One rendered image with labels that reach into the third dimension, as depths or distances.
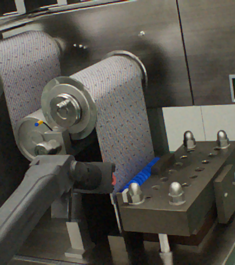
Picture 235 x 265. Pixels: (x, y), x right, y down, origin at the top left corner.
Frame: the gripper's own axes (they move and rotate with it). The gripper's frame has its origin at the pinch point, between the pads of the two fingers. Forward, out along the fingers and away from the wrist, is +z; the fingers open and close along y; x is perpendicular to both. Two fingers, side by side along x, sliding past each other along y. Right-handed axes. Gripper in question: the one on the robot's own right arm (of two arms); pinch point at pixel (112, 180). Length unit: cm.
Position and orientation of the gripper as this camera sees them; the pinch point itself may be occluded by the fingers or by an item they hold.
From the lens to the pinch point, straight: 121.7
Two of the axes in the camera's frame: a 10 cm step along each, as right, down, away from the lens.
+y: 8.6, -0.1, -5.1
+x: 0.7, -9.9, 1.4
